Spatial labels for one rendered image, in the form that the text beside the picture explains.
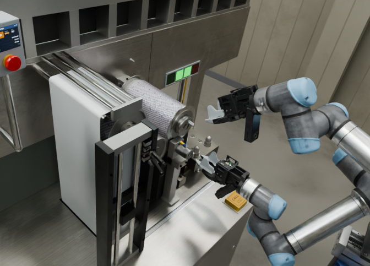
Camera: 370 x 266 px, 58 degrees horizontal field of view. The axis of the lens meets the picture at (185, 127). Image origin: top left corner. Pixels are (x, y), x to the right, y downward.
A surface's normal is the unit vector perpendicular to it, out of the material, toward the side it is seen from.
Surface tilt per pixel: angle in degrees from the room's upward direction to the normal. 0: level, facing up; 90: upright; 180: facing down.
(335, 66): 90
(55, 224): 0
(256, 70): 90
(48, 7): 90
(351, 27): 90
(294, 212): 0
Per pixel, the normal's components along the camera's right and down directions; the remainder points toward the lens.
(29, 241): 0.15, -0.79
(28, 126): 0.74, 0.48
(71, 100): -0.66, 0.37
